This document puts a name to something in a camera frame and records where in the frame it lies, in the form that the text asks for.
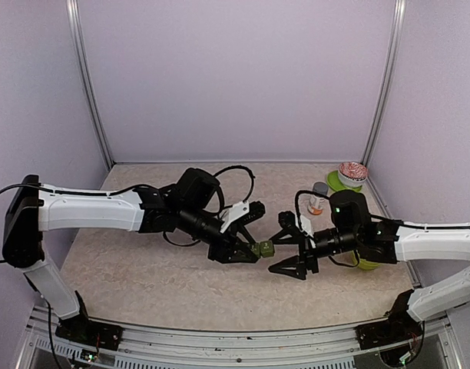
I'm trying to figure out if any right aluminium frame post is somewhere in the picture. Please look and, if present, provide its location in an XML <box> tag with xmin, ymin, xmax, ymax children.
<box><xmin>362</xmin><ymin>0</ymin><xmax>407</xmax><ymax>166</ymax></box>

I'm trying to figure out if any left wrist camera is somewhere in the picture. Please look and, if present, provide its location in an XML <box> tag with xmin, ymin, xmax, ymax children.
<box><xmin>240</xmin><ymin>201</ymin><xmax>266</xmax><ymax>225</ymax></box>

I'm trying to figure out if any lime green bowl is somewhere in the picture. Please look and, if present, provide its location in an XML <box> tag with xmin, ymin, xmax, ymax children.
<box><xmin>354</xmin><ymin>257</ymin><xmax>380</xmax><ymax>271</ymax></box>

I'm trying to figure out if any orange grey-capped supplement bottle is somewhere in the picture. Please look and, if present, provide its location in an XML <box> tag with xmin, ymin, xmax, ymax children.
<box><xmin>307</xmin><ymin>181</ymin><xmax>329</xmax><ymax>215</ymax></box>

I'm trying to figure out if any red patterned white bowl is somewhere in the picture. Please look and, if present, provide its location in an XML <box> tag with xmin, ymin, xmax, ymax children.
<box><xmin>338</xmin><ymin>161</ymin><xmax>369</xmax><ymax>188</ymax></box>

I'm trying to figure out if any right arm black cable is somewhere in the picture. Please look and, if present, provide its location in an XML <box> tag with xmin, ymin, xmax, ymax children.
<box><xmin>294</xmin><ymin>190</ymin><xmax>332</xmax><ymax>228</ymax></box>

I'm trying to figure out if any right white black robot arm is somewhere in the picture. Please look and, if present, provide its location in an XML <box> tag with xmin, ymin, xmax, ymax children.
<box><xmin>269</xmin><ymin>190</ymin><xmax>470</xmax><ymax>341</ymax></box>

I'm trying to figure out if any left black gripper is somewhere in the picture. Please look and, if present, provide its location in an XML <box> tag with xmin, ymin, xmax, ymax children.
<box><xmin>178</xmin><ymin>204</ymin><xmax>259</xmax><ymax>264</ymax></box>

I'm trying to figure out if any green weekly pill organizer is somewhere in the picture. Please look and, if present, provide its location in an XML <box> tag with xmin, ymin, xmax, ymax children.
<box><xmin>248</xmin><ymin>240</ymin><xmax>275</xmax><ymax>258</ymax></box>

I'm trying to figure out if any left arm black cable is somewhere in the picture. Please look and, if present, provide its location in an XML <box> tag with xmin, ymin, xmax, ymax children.
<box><xmin>211</xmin><ymin>165</ymin><xmax>257</xmax><ymax>216</ymax></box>

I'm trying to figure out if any left aluminium frame post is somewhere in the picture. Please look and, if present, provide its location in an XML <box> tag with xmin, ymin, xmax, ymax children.
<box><xmin>66</xmin><ymin>0</ymin><xmax>115</xmax><ymax>171</ymax></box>

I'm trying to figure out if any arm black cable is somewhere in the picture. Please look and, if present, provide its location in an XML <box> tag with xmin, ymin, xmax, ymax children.
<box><xmin>294</xmin><ymin>190</ymin><xmax>332</xmax><ymax>228</ymax></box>
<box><xmin>211</xmin><ymin>165</ymin><xmax>257</xmax><ymax>216</ymax></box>

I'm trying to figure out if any aluminium frame post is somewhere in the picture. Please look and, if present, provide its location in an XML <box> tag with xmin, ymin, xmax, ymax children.
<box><xmin>66</xmin><ymin>0</ymin><xmax>115</xmax><ymax>171</ymax></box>
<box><xmin>362</xmin><ymin>0</ymin><xmax>407</xmax><ymax>166</ymax></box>

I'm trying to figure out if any green saucer plate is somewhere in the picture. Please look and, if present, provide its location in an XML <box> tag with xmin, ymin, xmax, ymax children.
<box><xmin>326</xmin><ymin>170</ymin><xmax>362</xmax><ymax>192</ymax></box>

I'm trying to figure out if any front aluminium rail base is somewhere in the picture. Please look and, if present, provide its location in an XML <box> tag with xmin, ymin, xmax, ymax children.
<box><xmin>15</xmin><ymin>303</ymin><xmax>466</xmax><ymax>369</ymax></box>

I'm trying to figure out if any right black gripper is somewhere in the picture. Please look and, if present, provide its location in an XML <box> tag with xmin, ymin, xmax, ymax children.
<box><xmin>269</xmin><ymin>228</ymin><xmax>360</xmax><ymax>281</ymax></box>

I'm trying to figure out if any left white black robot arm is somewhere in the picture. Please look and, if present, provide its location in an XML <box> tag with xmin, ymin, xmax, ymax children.
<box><xmin>2</xmin><ymin>168</ymin><xmax>265</xmax><ymax>342</ymax></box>

